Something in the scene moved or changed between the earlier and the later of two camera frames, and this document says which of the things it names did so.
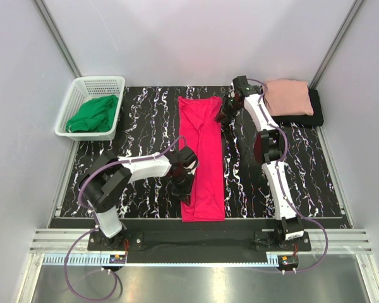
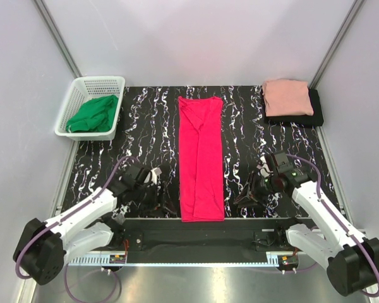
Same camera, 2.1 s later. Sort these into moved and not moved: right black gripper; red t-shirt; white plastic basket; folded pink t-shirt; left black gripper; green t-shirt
Moved: right black gripper; left black gripper
Not moved: white plastic basket; folded pink t-shirt; red t-shirt; green t-shirt
